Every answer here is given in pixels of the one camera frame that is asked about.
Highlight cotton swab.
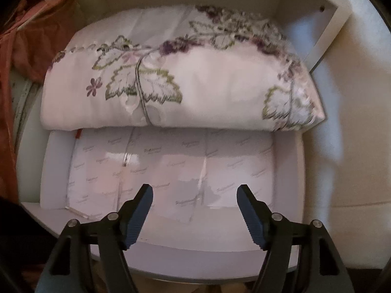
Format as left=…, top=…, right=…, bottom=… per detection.
left=65, top=206, right=89, bottom=219

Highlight white open drawer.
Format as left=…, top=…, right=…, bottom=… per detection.
left=14, top=124, right=306, bottom=283

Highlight glossy color paper sheets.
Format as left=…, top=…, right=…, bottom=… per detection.
left=65, top=127, right=274, bottom=223

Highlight white floral embroidered pillow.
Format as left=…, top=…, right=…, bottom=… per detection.
left=40, top=5, right=326, bottom=131

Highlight red blanket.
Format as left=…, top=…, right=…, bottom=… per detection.
left=1, top=0, right=80, bottom=202

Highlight white nightstand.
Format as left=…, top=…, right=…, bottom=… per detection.
left=76, top=0, right=351, bottom=71

